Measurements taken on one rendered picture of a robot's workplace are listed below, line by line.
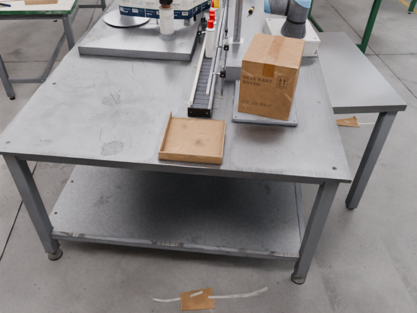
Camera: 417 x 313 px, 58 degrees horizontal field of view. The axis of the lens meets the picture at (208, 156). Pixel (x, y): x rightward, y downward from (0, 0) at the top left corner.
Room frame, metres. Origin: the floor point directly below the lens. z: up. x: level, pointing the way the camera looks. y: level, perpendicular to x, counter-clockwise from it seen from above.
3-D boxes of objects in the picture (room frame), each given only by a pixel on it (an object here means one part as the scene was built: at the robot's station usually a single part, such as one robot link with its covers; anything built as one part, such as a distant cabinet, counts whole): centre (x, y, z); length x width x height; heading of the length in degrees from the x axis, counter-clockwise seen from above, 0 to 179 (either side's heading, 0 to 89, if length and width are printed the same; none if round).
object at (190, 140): (1.30, 0.06, 0.85); 0.30 x 0.26 x 0.04; 176
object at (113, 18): (2.51, 0.58, 0.89); 0.31 x 0.31 x 0.01
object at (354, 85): (2.03, -0.51, 0.81); 0.90 x 0.90 x 0.04; 6
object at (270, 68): (1.60, -0.29, 0.99); 0.30 x 0.24 x 0.27; 164
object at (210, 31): (2.00, 0.01, 0.98); 0.05 x 0.05 x 0.20
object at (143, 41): (2.45, 0.43, 0.86); 0.80 x 0.67 x 0.05; 176
